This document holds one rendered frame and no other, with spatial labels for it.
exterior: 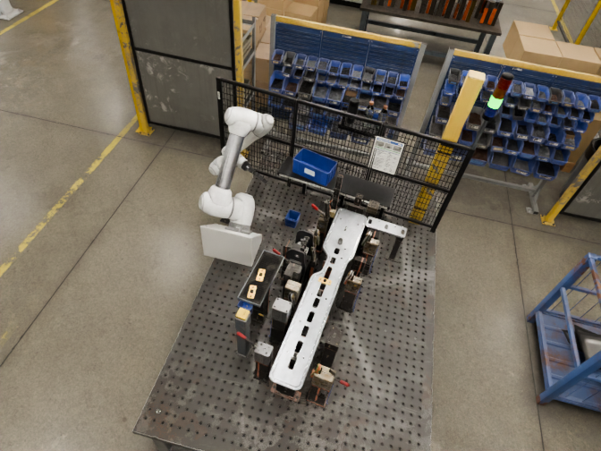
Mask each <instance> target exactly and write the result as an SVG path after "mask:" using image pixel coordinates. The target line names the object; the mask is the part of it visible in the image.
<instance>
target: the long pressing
mask: <svg viewBox="0 0 601 451"><path fill-rule="evenodd" d="M367 220H368V219H367V217H366V216H364V215H361V214H359V213H356V212H353V211H350V210H348V209H344V208H339V209H338V210H337V212H336V214H335V217H334V220H333V223H332V224H331V226H330V229H329V231H328V233H327V236H326V238H325V240H324V243H323V246H322V248H323V250H324V252H325V254H326V256H327V258H326V262H325V265H324V266H323V268H322V270H321V271H320V272H317V273H315V274H313V275H312V276H311V277H310V279H309V282H308V284H307V287H306V289H305V291H304V294H303V296H302V297H301V300H300V303H299V306H298V308H297V310H296V312H295V314H294V316H293V319H292V322H291V324H290V326H289V328H288V330H287V333H286V335H285V337H284V340H283V342H282V345H281V347H280V349H279V352H278V354H277V356H276V358H275V361H274V364H273V366H272V368H271V371H270V372H269V377H270V379H271V381H273V382H275V383H276V384H279V385H281V386H284V387H288V388H289V389H292V390H300V389H301V388H302V386H303V383H304V380H305V378H306V376H307V373H308V370H309V366H310V364H311V362H312V359H313V356H314V353H315V351H316V349H317V344H318V342H319V339H320V337H321V334H322V332H323V329H324V326H325V324H326V320H327V317H328V315H329V312H330V310H331V307H332V305H333V302H334V298H335V296H336V293H337V290H338V288H339V285H340V283H341V280H342V278H343V273H344V270H345V269H346V266H347V264H348V263H349V262H350V261H351V260H352V259H353V258H354V255H355V252H356V250H357V248H358V245H359V242H360V238H361V236H362V233H363V230H364V227H365V225H366V223H367ZM346 226H347V228H346ZM345 228H346V231H344V229H345ZM339 238H343V244H338V240H339ZM335 249H339V253H338V254H335V253H334V250H335ZM345 249H346V250H345ZM331 258H336V260H335V263H334V264H331V263H330V261H331ZM341 258H342V259H341ZM328 267H330V268H332V271H331V274H330V276H329V278H328V279H329V280H331V281H332V283H331V285H326V287H325V289H324V292H323V294H322V296H321V297H319V296H317V292H318V290H319V287H320V286H321V284H322V283H321V282H318V279H319V277H324V276H325V274H326V271H327V268H328ZM316 298H318V299H319V300H320V301H319V304H318V306H317V308H313V307H312V305H313V303H314V301H315V299H316ZM311 311H312V312H314V313H315V314H314V317H313V320H312V321H311V322H307V318H308V316H309V313H310V312H311ZM304 326H307V327H309V330H308V333H307V335H306V336H305V337H303V336H301V332H302V330H303V328H304ZM299 341H301V342H302V343H303V345H302V347H301V349H300V352H299V353H297V354H298V355H297V357H295V356H293V355H294V353H295V352H294V350H295V348H296V345H297V344H298V342H299ZM287 352H288V353H287ZM292 357H294V358H296V359H297V360H296V362H295V364H294V367H293V369H292V370H290V369H288V365H289V363H290V360H291V358H292ZM303 357H304V359H303Z"/></svg>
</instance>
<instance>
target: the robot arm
mask: <svg viewBox="0 0 601 451"><path fill-rule="evenodd" d="M224 121H225V122H226V124H228V126H229V133H230V134H229V138H228V141H227V144H226V146H225V147H223V149H222V156H220V157H218V158H216V159H215V160H214V161H213V162H212V163H211V164H210V166H209V172H210V173H211V174H213V175H218V177H217V179H216V184H214V185H212V186H211V187H210V189H209V190H208V191H205V192H204V193H202V194H201V196H200V197H199V208H200V209H201V210H202V211H203V212H205V213H206V214H208V215H210V216H213V217H221V218H228V219H230V223H229V226H227V227H226V228H225V230H229V231H234V232H238V233H242V234H251V233H252V231H250V226H251V223H252V219H253V216H254V210H255V202H254V199H253V197H252V196H251V195H249V194H246V193H243V192H240V193H237V194H236V195H235V197H232V192H231V190H230V186H231V183H232V179H233V174H234V171H235V168H236V166H238V167H239V168H241V169H242V170H244V171H247V170H248V171H249V172H250V173H252V174H253V175H255V176H256V177H257V178H258V179H259V180H261V181H262V182H263V183H265V184H267V182H268V180H266V179H265V178H264V177H263V176H262V175H261V174H259V173H258V172H256V171H255V170H254V169H253V168H252V167H251V166H250V162H248V160H247V159H246V158H245V157H244V156H242V155H241V152H242V151H243V150H244V149H246V148H247V147H248V146H249V145H250V144H251V143H252V142H253V141H255V140H257V139H259V138H261V137H263V136H265V135H266V134H268V133H269V132H270V131H271V129H272V127H273V125H274V118H273V116H271V115H269V114H261V113H257V112H254V111H252V110H250V109H248V108H244V107H240V106H233V107H229V108H228V109H227V110H226V112H225V114H224ZM248 133H249V134H248Z"/></svg>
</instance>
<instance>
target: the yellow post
mask: <svg viewBox="0 0 601 451"><path fill-rule="evenodd" d="M485 76H486V75H485V74H484V73H483V72H477V71H473V70H469V72H468V74H467V77H466V79H465V82H464V83H463V85H462V88H461V92H460V94H459V97H458V98H457V101H456V103H455V105H454V108H453V111H452V113H451V116H450V118H449V121H448V123H447V125H446V127H445V129H444V133H443V136H442V138H441V139H444V140H449V141H452V142H456V143H457V141H458V139H459V137H460V134H461V130H462V127H463V125H464V123H465V121H466V119H467V118H468V116H469V114H470V111H471V109H472V108H473V105H474V103H475V101H476V99H477V96H478V94H479V92H480V89H481V87H482V85H483V83H484V81H485ZM442 145H443V144H442V143H439V146H438V147H439V148H437V151H436V153H437V154H435V156H434V159H437V160H440V159H441V161H443V162H444V161H445V162H446V163H447V161H448V159H449V158H448V157H450V156H451V153H452V151H453V149H454V147H450V146H448V145H447V146H446V145H443V147H442ZM445 147H446V149H445ZM440 148H443V149H441V151H440ZM449 148H450V149H449ZM444 149H445V150H444ZM447 149H449V150H451V151H448V150H447ZM439 152H440V153H439ZM447 152H448V154H447ZM443 153H444V155H443ZM438 154H441V155H443V156H441V155H439V156H438ZM446 154H447V157H445V156H446ZM437 156H438V157H437ZM434 159H433V161H432V163H431V165H432V166H430V168H429V170H430V171H433V172H432V173H431V172H430V171H428V172H427V176H426V178H425V181H426V182H428V183H435V185H436V184H438V183H439V180H437V179H440V177H441V174H442V173H443V171H444V169H443V168H445V166H446V163H443V162H440V163H439V161H435V160H434ZM444 159H445V160H444ZM438 164H439V165H438ZM434 165H435V166H434ZM433 166H434V168H433ZM436 166H439V167H442V168H441V170H440V168H439V167H438V168H437V169H436ZM432 169H433V170H432ZM439 171H440V172H439ZM434 172H436V173H434ZM437 173H439V174H437ZM434 174H435V175H434ZM437 175H438V176H437ZM429 176H431V177H433V176H434V178H436V177H437V178H436V179H434V178H433V180H432V178H431V177H429ZM428 177H429V179H428ZM431 180H432V182H431ZM435 181H436V182H435ZM424 188H425V186H424V187H421V190H420V192H419V197H418V198H417V201H416V202H415V205H414V207H413V210H415V209H416V211H418V212H420V213H418V212H415V211H412V212H411V215H413V214H414V216H417V217H412V216H410V217H411V218H414V219H415V218H416V219H418V220H420V221H421V219H422V218H423V216H424V214H425V211H426V209H427V206H428V205H425V204H423V203H426V202H427V203H426V204H429V202H430V200H432V199H431V198H432V196H433V193H434V189H433V190H432V191H431V189H432V188H430V189H427V188H425V190H424ZM422 191H423V194H422ZM424 192H427V193H430V194H432V195H429V194H426V193H424ZM421 194H422V196H421ZM425 195H426V196H425ZM428 195H429V197H428ZM420 197H423V198H424V197H425V199H424V200H423V198H421V199H420ZM427 197H428V200H427ZM419 199H420V200H419ZM418 201H419V202H418ZM422 201H423V203H422V205H421V203H420V202H422ZM418 204H419V205H418ZM417 205H418V207H420V205H421V208H418V207H415V206H417ZM424 206H425V207H424ZM423 208H425V209H423ZM422 209H423V211H422ZM421 211H422V213H424V214H421ZM414 212H415V213H414ZM417 214H418V215H417ZM420 214H421V215H420ZM419 216H420V217H421V218H420V219H419Z"/></svg>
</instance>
